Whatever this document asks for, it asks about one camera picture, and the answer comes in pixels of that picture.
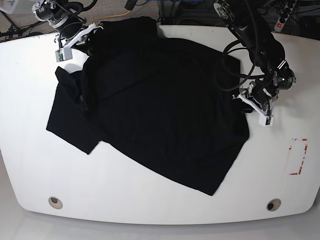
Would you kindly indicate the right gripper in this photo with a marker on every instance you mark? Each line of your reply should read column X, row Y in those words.
column 63, row 16

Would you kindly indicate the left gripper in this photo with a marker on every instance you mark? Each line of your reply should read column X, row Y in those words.
column 261, row 93

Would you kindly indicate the black T-shirt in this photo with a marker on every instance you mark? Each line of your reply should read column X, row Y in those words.
column 153, row 99

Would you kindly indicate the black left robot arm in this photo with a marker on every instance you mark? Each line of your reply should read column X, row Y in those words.
column 253, row 33

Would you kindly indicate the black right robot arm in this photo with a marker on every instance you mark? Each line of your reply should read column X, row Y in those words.
column 63, row 16

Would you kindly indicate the red tape rectangle marking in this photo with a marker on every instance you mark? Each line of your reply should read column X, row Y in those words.
column 296, row 155

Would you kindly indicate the white power strip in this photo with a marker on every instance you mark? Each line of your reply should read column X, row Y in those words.
column 284, row 15

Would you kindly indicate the right table grommet hole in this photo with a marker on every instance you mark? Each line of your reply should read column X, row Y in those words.
column 273, row 205

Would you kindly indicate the table grommet hole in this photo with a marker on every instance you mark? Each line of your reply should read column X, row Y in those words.
column 55, row 203
column 273, row 205

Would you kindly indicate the left table grommet hole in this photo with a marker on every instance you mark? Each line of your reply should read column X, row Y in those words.
column 55, row 203

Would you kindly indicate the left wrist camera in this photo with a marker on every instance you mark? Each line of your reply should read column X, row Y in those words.
column 265, row 120

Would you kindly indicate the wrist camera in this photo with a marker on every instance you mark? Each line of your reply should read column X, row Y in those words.
column 63, row 54
column 265, row 120

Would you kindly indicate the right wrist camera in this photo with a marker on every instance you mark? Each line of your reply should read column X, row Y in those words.
column 63, row 54

